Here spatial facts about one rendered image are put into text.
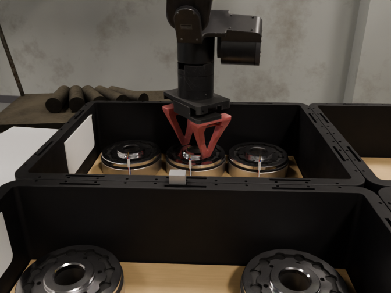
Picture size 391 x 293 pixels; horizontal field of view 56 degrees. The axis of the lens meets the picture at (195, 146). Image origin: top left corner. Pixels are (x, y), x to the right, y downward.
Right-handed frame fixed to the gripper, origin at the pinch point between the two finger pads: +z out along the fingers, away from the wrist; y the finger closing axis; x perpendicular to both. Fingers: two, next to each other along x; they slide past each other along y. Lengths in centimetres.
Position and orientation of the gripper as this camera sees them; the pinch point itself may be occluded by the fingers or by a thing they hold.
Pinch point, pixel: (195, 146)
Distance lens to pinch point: 63.4
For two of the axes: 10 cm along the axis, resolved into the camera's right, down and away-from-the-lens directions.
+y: -5.8, -3.5, 7.4
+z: 0.0, 9.1, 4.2
